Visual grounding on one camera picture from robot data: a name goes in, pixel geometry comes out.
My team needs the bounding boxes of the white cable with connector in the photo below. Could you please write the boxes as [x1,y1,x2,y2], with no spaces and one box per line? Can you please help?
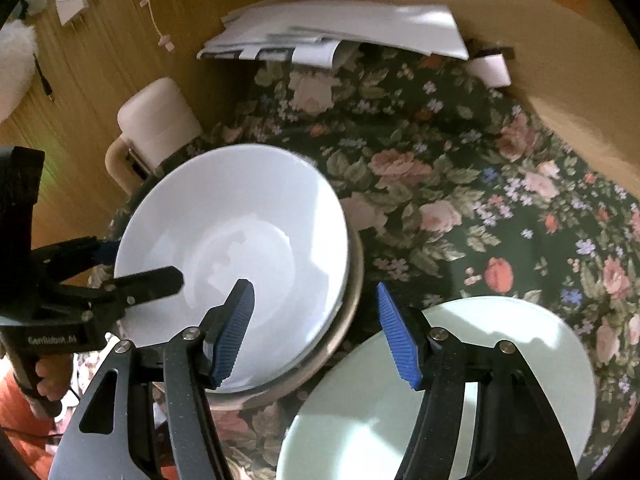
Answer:
[135,0,176,53]

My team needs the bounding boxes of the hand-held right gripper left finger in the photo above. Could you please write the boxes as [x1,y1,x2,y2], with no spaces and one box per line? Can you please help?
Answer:
[47,279,256,480]

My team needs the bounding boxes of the pink bowl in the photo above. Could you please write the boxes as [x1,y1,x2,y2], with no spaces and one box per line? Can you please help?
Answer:
[202,220,365,406]

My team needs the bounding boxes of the wooden desk hutch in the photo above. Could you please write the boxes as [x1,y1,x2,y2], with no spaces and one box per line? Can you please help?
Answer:
[0,0,640,221]

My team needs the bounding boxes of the teal plate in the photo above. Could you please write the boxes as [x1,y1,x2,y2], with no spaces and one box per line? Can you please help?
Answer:
[276,296,597,480]

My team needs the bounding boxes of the white charger plug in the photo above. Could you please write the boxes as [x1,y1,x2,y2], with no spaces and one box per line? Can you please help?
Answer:
[56,0,91,27]

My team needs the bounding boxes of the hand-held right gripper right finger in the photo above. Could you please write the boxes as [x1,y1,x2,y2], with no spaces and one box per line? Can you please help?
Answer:
[376,281,581,480]

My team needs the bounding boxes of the white bowl with black spots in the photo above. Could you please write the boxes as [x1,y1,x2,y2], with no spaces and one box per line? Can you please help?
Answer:
[114,144,349,394]

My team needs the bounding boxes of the dark floral tablecloth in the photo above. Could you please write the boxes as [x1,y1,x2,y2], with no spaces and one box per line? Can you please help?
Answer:
[90,42,640,480]

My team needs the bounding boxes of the person's left hand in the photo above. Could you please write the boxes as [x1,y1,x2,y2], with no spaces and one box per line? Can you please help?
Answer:
[35,352,76,402]

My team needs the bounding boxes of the thin black cable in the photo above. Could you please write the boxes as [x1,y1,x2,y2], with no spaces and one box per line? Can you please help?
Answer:
[35,55,54,102]

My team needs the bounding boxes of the beige plastic cup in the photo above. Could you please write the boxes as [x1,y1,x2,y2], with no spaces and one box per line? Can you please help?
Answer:
[104,77,203,196]

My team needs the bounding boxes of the small white box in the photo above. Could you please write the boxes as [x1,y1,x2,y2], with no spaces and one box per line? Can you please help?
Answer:
[467,46,515,87]

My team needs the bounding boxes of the stack of white papers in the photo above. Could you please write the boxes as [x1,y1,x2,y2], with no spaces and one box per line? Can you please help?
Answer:
[196,1,470,68]

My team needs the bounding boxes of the person's left forearm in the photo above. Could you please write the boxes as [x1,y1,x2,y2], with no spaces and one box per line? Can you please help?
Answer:
[0,375,76,456]

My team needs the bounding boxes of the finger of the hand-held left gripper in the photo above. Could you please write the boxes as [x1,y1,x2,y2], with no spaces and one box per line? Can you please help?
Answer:
[31,236,121,282]
[100,266,185,311]

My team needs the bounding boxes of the white fluffy plush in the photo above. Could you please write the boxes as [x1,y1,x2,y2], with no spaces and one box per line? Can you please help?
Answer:
[0,22,38,121]

